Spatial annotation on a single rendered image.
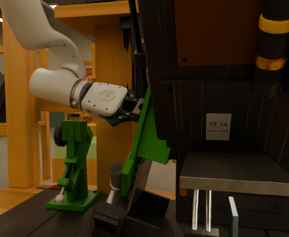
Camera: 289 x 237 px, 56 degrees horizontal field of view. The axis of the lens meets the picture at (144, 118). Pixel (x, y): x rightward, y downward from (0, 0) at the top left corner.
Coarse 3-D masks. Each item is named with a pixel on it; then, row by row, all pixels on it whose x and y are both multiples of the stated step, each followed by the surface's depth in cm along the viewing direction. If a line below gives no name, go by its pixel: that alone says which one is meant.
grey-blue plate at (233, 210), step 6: (228, 198) 56; (228, 204) 55; (234, 204) 53; (228, 210) 55; (234, 210) 50; (228, 216) 55; (234, 216) 48; (228, 222) 55; (234, 222) 48; (228, 228) 55; (234, 228) 48; (228, 234) 55; (234, 234) 48
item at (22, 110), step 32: (96, 32) 99; (128, 32) 96; (32, 64) 112; (96, 64) 100; (128, 64) 97; (32, 96) 112; (32, 128) 112; (96, 128) 102; (128, 128) 99; (32, 160) 113
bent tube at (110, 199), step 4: (140, 100) 72; (140, 104) 71; (136, 108) 70; (140, 108) 72; (136, 112) 69; (140, 112) 70; (128, 156) 77; (124, 164) 75; (112, 192) 68; (116, 192) 68; (120, 192) 69; (108, 196) 68; (112, 196) 67; (116, 196) 68; (120, 196) 69; (108, 200) 67; (112, 200) 67; (116, 200) 67; (112, 204) 66; (116, 204) 67
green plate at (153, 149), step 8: (144, 104) 58; (152, 104) 59; (144, 112) 59; (152, 112) 60; (144, 120) 59; (152, 120) 60; (144, 128) 60; (152, 128) 60; (136, 136) 59; (144, 136) 60; (152, 136) 60; (136, 144) 60; (144, 144) 60; (152, 144) 60; (160, 144) 60; (136, 152) 61; (144, 152) 61; (152, 152) 60; (160, 152) 60; (168, 152) 59; (136, 160) 63; (152, 160) 60; (160, 160) 60; (168, 160) 63; (136, 168) 66
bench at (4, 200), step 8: (40, 184) 115; (48, 184) 115; (56, 184) 115; (0, 192) 105; (8, 192) 105; (16, 192) 105; (24, 192) 105; (32, 192) 105; (160, 192) 105; (168, 192) 105; (0, 200) 97; (8, 200) 97; (16, 200) 97; (24, 200) 97; (0, 208) 90; (8, 208) 91
